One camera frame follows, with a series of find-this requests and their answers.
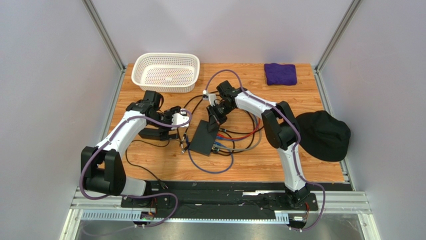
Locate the black network switch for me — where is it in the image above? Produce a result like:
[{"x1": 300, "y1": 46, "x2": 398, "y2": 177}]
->
[{"x1": 188, "y1": 120, "x2": 219, "y2": 157}]

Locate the red ethernet cable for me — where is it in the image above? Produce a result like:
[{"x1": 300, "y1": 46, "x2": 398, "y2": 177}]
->
[{"x1": 216, "y1": 113, "x2": 261, "y2": 143}]

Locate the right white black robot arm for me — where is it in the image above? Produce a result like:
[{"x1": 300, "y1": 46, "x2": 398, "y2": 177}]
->
[{"x1": 202, "y1": 81, "x2": 310, "y2": 209}]

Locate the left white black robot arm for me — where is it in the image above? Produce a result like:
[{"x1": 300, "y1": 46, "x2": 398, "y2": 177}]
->
[{"x1": 79, "y1": 90, "x2": 192, "y2": 200}]

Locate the black power adapter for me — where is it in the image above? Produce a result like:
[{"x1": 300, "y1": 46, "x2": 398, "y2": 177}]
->
[{"x1": 138, "y1": 128, "x2": 168, "y2": 141}]

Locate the white plastic basket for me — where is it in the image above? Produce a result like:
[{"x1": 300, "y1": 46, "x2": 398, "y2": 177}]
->
[{"x1": 131, "y1": 52, "x2": 201, "y2": 93}]

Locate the purple cloth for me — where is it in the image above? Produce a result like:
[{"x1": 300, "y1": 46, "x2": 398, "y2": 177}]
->
[{"x1": 264, "y1": 63, "x2": 298, "y2": 86}]

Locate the black bucket hat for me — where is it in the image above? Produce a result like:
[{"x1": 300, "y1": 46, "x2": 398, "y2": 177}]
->
[{"x1": 296, "y1": 110, "x2": 352, "y2": 162}]

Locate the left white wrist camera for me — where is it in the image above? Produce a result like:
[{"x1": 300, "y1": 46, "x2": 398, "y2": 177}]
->
[{"x1": 171, "y1": 113, "x2": 190, "y2": 130}]

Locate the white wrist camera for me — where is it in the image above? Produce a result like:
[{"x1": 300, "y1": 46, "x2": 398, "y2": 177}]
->
[
  {"x1": 171, "y1": 113, "x2": 190, "y2": 130},
  {"x1": 202, "y1": 89, "x2": 217, "y2": 106}
]

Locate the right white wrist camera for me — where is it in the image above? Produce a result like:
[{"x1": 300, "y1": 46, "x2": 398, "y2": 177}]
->
[{"x1": 202, "y1": 89, "x2": 217, "y2": 106}]

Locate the grey ethernet cable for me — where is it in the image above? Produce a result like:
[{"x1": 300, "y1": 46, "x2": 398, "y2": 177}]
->
[{"x1": 212, "y1": 116, "x2": 263, "y2": 154}]

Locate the black power cord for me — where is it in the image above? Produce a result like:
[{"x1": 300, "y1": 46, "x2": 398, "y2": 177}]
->
[{"x1": 125, "y1": 139, "x2": 171, "y2": 189}]

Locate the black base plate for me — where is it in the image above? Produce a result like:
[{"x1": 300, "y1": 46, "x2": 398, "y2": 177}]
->
[{"x1": 120, "y1": 181, "x2": 321, "y2": 220}]

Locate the aluminium frame rail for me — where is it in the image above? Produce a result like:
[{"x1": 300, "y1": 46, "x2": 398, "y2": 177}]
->
[{"x1": 60, "y1": 181, "x2": 381, "y2": 240}]

